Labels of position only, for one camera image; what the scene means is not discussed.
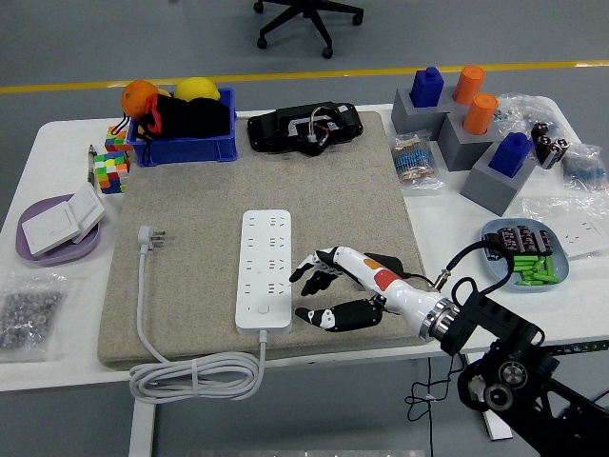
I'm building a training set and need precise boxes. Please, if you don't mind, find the silver pen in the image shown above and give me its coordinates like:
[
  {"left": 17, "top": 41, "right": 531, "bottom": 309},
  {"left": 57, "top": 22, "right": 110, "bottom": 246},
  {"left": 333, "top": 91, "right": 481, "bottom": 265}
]
[{"left": 87, "top": 144, "right": 99, "bottom": 191}]

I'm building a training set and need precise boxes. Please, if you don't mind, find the orange cylinder peg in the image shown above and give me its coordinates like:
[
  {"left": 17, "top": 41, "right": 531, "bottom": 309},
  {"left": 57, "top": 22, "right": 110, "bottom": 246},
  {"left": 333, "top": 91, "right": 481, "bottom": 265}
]
[
  {"left": 451, "top": 65, "right": 486, "bottom": 106},
  {"left": 462, "top": 92, "right": 500, "bottom": 136}
]

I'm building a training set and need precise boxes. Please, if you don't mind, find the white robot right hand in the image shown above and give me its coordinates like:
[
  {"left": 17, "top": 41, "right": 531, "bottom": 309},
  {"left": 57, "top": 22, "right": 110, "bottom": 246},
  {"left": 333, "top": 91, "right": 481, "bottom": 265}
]
[{"left": 288, "top": 245, "right": 442, "bottom": 334}]

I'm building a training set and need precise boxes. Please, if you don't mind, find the clear bag of blue parts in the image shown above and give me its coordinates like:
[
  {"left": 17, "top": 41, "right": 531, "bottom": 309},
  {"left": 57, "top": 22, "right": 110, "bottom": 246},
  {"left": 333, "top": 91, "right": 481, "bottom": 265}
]
[{"left": 494, "top": 91, "right": 560, "bottom": 139}]

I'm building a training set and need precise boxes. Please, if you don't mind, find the small colourful puzzle cube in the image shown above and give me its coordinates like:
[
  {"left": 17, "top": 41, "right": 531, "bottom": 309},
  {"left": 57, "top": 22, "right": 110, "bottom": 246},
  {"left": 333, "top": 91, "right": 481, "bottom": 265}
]
[{"left": 104, "top": 124, "right": 135, "bottom": 154}]

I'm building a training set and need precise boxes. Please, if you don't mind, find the yellow lemon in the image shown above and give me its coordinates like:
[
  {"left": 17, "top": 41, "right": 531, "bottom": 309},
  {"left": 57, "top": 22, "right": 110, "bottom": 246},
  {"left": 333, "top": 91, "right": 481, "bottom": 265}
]
[{"left": 173, "top": 76, "right": 222, "bottom": 103}]

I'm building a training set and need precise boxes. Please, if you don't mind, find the bag of metal nuts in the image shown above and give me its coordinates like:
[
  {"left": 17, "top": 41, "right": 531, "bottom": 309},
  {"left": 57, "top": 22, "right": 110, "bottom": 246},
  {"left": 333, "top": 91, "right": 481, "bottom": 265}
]
[{"left": 0, "top": 270, "right": 77, "bottom": 366}]

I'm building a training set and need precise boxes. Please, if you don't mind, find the bag of blue resistors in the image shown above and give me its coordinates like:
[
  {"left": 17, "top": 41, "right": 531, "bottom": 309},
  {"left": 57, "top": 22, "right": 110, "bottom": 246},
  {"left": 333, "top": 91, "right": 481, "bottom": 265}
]
[{"left": 560, "top": 142, "right": 609, "bottom": 192}]

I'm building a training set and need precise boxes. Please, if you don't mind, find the white power strip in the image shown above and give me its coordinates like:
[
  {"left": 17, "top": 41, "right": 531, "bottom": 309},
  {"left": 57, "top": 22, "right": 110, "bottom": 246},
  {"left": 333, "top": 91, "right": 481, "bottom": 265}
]
[{"left": 235, "top": 209, "right": 295, "bottom": 336}]

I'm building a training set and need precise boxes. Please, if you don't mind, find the black table control panel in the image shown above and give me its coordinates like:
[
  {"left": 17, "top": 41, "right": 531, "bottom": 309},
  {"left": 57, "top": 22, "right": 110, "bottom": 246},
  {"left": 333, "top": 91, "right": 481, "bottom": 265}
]
[{"left": 556, "top": 340, "right": 609, "bottom": 357}]

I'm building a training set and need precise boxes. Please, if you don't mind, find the clear plastic bag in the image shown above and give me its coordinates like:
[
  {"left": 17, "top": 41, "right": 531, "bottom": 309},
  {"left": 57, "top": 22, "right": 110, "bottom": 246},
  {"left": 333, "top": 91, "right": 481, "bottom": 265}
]
[{"left": 521, "top": 195, "right": 609, "bottom": 262}]

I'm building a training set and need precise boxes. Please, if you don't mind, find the black office chair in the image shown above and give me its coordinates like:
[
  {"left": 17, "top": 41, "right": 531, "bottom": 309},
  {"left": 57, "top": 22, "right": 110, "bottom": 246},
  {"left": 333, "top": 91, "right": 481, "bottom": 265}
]
[{"left": 252, "top": 0, "right": 365, "bottom": 60}]

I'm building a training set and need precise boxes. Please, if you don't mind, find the grey block holder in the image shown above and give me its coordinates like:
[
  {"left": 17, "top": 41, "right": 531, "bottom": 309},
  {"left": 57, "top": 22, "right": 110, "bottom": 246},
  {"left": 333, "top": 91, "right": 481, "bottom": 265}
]
[
  {"left": 460, "top": 142, "right": 539, "bottom": 218},
  {"left": 390, "top": 86, "right": 461, "bottom": 142},
  {"left": 436, "top": 111, "right": 505, "bottom": 172}
]

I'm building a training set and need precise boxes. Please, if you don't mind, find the light blue plate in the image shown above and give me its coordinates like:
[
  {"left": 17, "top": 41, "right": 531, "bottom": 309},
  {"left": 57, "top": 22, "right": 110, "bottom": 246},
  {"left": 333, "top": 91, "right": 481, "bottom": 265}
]
[{"left": 479, "top": 217, "right": 571, "bottom": 293}]

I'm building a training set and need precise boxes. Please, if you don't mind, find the black drawstring pouch red trim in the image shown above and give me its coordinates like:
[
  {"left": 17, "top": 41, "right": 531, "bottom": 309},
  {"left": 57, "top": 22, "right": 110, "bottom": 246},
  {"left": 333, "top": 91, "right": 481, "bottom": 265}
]
[{"left": 123, "top": 92, "right": 232, "bottom": 166}]

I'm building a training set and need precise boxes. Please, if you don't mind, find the white wall socket panel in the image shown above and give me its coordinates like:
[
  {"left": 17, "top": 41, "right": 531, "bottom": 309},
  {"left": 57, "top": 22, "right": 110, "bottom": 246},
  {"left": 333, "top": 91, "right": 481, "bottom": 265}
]
[{"left": 554, "top": 217, "right": 609, "bottom": 261}]

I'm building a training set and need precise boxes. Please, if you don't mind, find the blue plastic bin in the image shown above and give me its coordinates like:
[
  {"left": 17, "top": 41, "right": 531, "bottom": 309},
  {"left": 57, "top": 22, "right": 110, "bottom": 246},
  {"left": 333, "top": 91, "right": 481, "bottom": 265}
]
[{"left": 127, "top": 87, "right": 239, "bottom": 168}]

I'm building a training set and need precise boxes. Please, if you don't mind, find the black electronic device with wires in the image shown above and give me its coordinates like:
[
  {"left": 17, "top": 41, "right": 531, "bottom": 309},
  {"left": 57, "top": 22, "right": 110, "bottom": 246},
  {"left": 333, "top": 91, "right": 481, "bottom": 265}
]
[{"left": 246, "top": 102, "right": 365, "bottom": 157}]

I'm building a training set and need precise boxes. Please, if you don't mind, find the white power cord with plug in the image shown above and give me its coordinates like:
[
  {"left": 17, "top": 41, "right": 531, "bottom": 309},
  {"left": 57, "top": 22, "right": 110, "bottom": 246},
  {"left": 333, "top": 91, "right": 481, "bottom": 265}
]
[{"left": 128, "top": 225, "right": 268, "bottom": 406}]

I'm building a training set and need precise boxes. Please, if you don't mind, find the purple plate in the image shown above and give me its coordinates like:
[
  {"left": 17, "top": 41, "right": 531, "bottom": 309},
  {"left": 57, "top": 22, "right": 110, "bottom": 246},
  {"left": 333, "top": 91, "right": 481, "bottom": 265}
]
[{"left": 15, "top": 192, "right": 104, "bottom": 267}]

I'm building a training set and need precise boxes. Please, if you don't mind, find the white table leg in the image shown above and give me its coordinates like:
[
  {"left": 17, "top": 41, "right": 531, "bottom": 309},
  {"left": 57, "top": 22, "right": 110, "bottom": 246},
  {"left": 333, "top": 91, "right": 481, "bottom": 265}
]
[
  {"left": 128, "top": 398, "right": 158, "bottom": 457},
  {"left": 481, "top": 409, "right": 514, "bottom": 442}
]

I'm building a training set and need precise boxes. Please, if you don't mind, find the large white wall switch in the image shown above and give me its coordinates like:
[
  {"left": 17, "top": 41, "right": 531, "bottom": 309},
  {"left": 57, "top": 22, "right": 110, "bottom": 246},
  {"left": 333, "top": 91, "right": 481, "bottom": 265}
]
[{"left": 21, "top": 200, "right": 83, "bottom": 258}]

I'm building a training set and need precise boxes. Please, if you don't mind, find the blue bottle-shaped peg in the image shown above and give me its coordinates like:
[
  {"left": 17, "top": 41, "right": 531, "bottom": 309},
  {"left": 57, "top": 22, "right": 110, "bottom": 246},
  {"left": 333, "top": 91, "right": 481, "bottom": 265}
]
[
  {"left": 488, "top": 131, "right": 535, "bottom": 180},
  {"left": 409, "top": 66, "right": 446, "bottom": 109}
]

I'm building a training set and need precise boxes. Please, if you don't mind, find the orange fruit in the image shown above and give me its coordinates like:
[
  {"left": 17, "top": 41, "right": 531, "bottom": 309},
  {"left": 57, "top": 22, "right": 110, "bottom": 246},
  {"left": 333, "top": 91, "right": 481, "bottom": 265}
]
[{"left": 120, "top": 79, "right": 161, "bottom": 120}]

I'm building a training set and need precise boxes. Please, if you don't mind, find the bag of taped resistors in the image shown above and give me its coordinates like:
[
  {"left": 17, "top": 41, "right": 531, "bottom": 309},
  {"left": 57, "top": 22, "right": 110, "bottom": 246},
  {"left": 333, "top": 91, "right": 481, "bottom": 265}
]
[{"left": 389, "top": 132, "right": 446, "bottom": 191}]

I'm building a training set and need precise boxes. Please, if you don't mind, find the large colourful puzzle cube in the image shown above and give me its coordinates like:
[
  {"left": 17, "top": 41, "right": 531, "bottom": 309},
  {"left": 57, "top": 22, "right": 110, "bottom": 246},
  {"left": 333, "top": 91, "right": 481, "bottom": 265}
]
[{"left": 93, "top": 150, "right": 132, "bottom": 195}]

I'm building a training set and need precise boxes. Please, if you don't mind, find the grey-brown mat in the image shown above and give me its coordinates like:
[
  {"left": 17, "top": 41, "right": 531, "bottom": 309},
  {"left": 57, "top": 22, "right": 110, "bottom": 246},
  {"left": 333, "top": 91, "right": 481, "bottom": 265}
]
[{"left": 97, "top": 111, "right": 439, "bottom": 370}]

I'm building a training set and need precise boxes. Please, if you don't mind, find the small white wall switch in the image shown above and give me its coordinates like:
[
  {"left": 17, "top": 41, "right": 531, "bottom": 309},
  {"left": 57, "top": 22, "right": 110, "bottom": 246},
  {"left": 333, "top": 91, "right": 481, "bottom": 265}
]
[{"left": 66, "top": 182, "right": 107, "bottom": 245}]

